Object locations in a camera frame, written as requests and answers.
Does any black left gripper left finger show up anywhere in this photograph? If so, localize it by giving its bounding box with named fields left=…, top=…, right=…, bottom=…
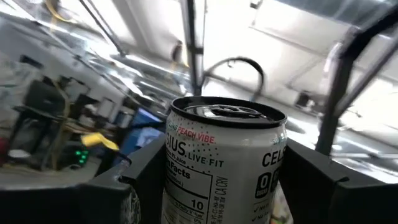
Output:
left=0, top=133, right=167, bottom=224

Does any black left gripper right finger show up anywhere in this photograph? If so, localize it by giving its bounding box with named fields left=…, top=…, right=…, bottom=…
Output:
left=279, top=138, right=398, bottom=224

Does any black arched cable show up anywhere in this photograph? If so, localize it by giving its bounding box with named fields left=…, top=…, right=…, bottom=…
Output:
left=201, top=57, right=266, bottom=102

